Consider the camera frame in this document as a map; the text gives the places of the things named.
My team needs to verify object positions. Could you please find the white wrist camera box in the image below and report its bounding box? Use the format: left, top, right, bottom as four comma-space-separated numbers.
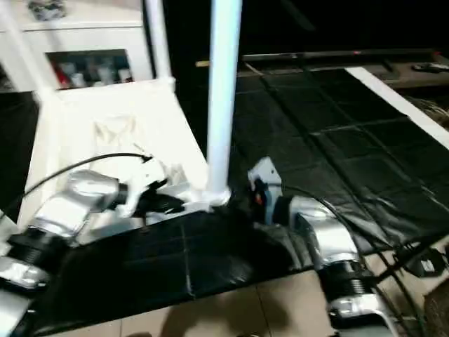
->
247, 157, 283, 196
126, 160, 170, 211

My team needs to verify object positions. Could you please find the white cabinet with glass doors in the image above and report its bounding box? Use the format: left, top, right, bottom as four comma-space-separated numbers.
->
0, 0, 156, 95

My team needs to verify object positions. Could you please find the black cabinet with orange label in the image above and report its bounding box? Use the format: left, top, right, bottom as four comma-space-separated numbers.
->
168, 0, 449, 71

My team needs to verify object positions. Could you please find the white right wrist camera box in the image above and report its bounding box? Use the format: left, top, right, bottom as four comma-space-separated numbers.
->
247, 157, 283, 196

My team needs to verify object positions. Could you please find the black metal stand leg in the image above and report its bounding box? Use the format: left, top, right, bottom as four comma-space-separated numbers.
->
379, 235, 449, 278

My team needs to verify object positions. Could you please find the white plastic table top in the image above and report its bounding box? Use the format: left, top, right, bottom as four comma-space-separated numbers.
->
18, 77, 232, 236

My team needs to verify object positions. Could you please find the crumpled silver black object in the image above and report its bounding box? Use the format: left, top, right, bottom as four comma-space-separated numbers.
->
29, 0, 68, 20

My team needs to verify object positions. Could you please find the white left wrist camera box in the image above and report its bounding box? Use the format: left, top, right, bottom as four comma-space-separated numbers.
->
126, 160, 170, 211

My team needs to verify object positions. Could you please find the glossy black long bar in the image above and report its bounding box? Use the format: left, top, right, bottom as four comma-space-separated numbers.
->
242, 49, 449, 65

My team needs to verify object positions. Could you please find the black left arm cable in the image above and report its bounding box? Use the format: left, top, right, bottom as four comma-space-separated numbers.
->
0, 153, 154, 225

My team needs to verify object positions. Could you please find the black work mat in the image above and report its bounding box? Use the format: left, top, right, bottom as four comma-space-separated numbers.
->
0, 60, 449, 331

